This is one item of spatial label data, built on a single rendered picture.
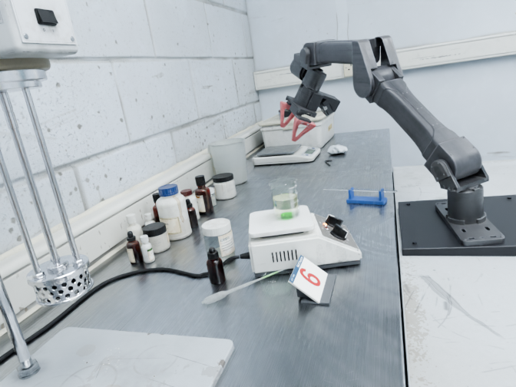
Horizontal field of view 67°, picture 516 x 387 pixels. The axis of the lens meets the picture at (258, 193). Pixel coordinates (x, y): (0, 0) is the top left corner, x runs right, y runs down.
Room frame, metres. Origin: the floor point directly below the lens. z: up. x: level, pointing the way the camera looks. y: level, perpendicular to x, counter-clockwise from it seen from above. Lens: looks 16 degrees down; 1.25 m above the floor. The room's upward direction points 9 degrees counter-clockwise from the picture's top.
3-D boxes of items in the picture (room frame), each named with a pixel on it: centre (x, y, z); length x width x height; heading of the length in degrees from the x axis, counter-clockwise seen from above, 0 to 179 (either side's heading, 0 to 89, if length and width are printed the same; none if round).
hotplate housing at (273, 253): (0.71, -0.06, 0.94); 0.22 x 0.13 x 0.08; 88
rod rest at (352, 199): (0.97, -0.28, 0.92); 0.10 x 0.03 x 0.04; 55
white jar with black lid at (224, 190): (1.21, 0.10, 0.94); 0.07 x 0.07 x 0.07
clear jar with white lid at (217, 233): (0.76, 0.09, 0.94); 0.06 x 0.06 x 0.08
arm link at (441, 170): (0.72, -0.39, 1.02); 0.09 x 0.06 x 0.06; 111
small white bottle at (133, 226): (0.88, 0.30, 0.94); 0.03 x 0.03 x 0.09
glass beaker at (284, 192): (0.71, -0.05, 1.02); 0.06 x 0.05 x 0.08; 128
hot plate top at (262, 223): (0.71, -0.03, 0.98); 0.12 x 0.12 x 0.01; 88
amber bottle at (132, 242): (0.81, 0.29, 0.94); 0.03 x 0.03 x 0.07
